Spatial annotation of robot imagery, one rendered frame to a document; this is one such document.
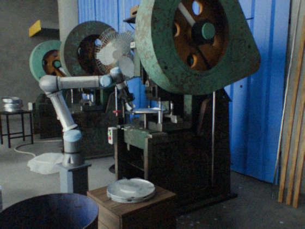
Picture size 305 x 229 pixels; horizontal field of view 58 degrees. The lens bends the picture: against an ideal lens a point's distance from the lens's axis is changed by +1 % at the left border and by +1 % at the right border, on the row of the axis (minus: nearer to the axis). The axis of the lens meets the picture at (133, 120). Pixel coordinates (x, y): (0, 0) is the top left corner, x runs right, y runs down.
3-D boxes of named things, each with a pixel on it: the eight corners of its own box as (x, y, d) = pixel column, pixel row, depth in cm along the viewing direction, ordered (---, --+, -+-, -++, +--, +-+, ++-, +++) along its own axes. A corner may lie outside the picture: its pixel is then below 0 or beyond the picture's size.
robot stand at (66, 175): (70, 234, 185) (67, 169, 179) (58, 223, 199) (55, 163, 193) (93, 224, 197) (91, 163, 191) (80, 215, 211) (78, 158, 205)
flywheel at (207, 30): (211, 110, 182) (141, 30, 148) (190, 107, 199) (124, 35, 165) (261, 30, 198) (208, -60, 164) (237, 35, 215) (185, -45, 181)
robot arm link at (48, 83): (35, 74, 175) (111, 72, 182) (38, 75, 186) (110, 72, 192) (37, 93, 177) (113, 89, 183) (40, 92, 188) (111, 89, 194)
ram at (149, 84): (152, 97, 212) (152, 59, 208) (142, 96, 225) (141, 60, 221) (170, 96, 221) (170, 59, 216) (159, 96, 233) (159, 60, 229)
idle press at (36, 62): (37, 142, 469) (29, 37, 444) (24, 133, 550) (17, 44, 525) (114, 132, 552) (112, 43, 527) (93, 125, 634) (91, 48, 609)
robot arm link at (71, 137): (62, 152, 184) (62, 133, 182) (65, 148, 197) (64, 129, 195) (81, 151, 185) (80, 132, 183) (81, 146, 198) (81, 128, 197)
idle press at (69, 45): (68, 168, 324) (61, 15, 300) (50, 150, 410) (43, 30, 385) (172, 151, 396) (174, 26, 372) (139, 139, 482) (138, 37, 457)
